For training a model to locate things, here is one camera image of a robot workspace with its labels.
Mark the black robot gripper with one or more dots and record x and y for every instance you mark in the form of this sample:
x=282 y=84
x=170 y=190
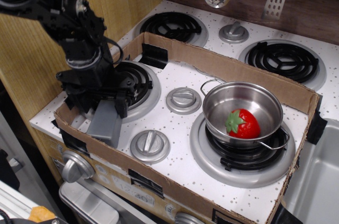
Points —
x=85 y=89

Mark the grey pepper shaker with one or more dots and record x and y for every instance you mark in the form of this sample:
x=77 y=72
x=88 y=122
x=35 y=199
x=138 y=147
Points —
x=106 y=124

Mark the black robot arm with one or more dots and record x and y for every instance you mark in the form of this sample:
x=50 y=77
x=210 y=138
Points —
x=71 y=24

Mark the front left coil burner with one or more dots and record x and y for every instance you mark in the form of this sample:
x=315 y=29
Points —
x=149 y=93

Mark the coil burner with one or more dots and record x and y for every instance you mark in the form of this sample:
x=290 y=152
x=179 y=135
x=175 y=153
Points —
x=175 y=25
x=287 y=58
x=243 y=168
x=149 y=93

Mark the silver front stove knob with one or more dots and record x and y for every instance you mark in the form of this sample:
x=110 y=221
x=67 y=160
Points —
x=150 y=146

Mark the silver stove knob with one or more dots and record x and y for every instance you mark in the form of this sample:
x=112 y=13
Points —
x=233 y=33
x=150 y=146
x=183 y=100

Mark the silver oven front knob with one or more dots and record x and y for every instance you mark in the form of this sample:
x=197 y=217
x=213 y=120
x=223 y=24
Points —
x=76 y=167

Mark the silver oven knob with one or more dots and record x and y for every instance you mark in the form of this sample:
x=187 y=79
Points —
x=185 y=218
x=76 y=167

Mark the silver centre stove knob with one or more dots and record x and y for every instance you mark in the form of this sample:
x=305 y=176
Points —
x=183 y=100

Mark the digital clock panel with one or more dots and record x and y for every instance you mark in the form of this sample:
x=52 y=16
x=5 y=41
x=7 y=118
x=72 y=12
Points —
x=133 y=191

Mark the back left coil burner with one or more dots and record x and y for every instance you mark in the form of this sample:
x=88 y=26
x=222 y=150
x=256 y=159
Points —
x=175 y=25

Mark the orange object bottom left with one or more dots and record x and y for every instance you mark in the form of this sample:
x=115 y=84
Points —
x=40 y=213

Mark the stainless steel pot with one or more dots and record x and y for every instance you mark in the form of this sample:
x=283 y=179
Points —
x=226 y=97

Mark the silver lower oven knob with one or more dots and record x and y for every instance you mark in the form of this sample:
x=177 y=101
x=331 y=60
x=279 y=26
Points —
x=185 y=218

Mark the red toy strawberry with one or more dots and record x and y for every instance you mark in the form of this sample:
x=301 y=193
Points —
x=242 y=124

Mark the front right coil burner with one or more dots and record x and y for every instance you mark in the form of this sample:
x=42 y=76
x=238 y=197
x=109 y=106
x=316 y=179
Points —
x=243 y=168

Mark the silver back stove knob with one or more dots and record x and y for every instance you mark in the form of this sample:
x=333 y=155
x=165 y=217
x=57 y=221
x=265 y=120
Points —
x=233 y=33

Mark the back right coil burner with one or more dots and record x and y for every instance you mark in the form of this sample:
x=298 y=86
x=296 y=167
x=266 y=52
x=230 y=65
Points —
x=287 y=58

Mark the hanging metal slotted spatula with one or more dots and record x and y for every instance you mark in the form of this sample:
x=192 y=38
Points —
x=272 y=10

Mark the grey toy sink basin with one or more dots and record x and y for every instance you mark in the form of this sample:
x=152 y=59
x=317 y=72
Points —
x=312 y=193

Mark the brown cardboard box frame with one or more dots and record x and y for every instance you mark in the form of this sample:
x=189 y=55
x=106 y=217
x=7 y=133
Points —
x=177 y=183

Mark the silver oven door handle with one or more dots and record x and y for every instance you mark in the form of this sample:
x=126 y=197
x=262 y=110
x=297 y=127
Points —
x=88 y=205

